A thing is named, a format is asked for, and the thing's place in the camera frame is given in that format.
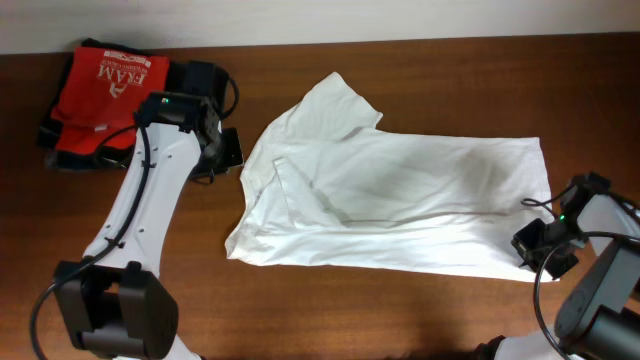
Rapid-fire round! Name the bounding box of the dark folded clothes stack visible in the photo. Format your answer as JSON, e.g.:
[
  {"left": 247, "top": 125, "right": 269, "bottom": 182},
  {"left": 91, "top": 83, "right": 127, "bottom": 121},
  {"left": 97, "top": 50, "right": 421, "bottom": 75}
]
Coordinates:
[{"left": 36, "top": 38, "right": 236, "bottom": 171}]

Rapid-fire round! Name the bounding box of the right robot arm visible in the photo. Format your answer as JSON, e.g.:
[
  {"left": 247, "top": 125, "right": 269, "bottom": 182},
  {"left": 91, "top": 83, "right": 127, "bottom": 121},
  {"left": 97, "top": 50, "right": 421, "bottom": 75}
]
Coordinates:
[{"left": 471, "top": 172, "right": 639, "bottom": 360}]

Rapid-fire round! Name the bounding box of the white t-shirt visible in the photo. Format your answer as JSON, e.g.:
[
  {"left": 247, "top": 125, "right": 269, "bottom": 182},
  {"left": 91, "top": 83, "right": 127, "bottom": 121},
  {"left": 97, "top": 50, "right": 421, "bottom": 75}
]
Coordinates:
[{"left": 225, "top": 73, "right": 551, "bottom": 282}]

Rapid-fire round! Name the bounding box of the red folded FRAM t-shirt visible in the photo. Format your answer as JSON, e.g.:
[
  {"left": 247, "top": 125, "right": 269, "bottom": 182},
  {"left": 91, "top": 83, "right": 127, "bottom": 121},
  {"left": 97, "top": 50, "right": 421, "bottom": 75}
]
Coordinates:
[{"left": 51, "top": 47, "right": 170, "bottom": 155}]

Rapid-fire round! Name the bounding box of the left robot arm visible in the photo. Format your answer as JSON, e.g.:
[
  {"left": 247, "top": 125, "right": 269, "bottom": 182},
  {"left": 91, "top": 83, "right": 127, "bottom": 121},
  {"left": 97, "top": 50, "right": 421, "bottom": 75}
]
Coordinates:
[{"left": 32, "top": 61, "right": 244, "bottom": 359}]

